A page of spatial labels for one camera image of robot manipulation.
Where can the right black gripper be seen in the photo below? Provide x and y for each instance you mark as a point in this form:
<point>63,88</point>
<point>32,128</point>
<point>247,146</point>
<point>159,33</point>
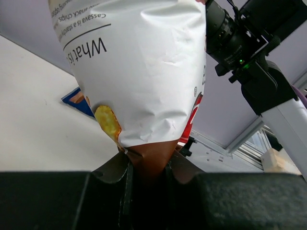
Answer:
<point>233,41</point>

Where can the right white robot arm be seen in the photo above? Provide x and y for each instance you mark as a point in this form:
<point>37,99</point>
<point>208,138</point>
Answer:
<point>274,99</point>

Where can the blue Burts spicy chilli bag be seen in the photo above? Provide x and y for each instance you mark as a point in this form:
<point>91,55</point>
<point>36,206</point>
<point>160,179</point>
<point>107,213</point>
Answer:
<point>76,99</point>

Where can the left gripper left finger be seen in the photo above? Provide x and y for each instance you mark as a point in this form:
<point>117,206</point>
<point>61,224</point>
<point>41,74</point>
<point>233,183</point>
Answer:
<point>98,200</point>

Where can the Chuba cassava chips bag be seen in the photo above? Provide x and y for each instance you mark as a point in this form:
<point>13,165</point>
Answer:
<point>140,65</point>

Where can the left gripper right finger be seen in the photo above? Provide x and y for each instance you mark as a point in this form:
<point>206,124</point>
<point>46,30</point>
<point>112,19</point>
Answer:
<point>234,201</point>

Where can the aluminium mounting rail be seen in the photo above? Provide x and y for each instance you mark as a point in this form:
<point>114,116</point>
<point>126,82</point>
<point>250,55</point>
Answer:
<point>241,155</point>

